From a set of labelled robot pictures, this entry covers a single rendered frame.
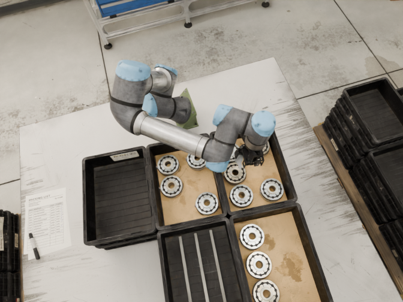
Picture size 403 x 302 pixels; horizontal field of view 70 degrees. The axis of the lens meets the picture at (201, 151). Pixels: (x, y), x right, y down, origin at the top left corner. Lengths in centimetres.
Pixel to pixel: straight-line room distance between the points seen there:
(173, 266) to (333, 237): 74
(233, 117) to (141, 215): 68
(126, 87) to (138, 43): 209
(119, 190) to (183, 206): 32
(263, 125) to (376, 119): 132
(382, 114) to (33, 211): 210
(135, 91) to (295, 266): 93
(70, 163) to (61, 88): 141
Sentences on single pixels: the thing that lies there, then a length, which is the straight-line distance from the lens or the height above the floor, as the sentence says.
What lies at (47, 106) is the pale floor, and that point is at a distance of 299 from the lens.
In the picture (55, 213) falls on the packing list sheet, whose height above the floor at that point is 70.
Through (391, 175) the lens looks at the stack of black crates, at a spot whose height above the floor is 38.
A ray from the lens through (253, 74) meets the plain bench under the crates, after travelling 184.
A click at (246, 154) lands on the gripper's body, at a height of 114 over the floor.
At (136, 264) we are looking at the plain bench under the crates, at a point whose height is 70.
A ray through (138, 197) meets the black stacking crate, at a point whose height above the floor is 83.
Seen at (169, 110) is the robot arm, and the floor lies 88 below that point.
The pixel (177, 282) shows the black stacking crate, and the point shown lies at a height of 83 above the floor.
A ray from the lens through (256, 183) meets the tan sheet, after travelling 137.
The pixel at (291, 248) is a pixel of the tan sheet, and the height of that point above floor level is 83.
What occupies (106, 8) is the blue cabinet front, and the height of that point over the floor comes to 40.
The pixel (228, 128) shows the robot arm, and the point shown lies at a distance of 92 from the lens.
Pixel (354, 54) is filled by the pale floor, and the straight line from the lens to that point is 312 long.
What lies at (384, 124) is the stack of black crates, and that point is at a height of 49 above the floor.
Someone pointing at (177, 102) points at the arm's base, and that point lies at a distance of 153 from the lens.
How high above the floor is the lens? 212
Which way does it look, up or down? 65 degrees down
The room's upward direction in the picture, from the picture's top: 8 degrees counter-clockwise
